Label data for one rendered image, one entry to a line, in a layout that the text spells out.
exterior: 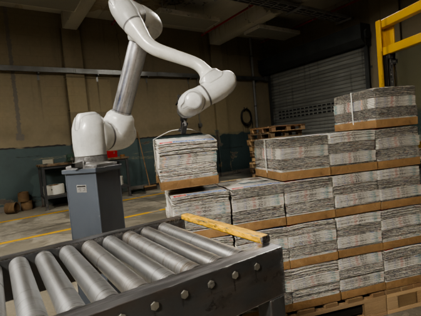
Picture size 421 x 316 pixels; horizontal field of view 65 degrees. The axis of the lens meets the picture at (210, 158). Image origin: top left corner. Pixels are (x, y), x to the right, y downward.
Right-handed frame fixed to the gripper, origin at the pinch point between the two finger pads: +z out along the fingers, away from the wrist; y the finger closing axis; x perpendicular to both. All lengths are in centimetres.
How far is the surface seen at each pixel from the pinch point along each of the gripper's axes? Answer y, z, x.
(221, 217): 54, -15, 14
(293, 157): 27, -15, 56
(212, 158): 24.0, -17.6, 11.1
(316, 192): 47, -15, 67
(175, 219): 46, -50, -13
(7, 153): -39, 581, -269
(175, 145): 16.4, -20.1, -6.6
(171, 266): 51, -91, -20
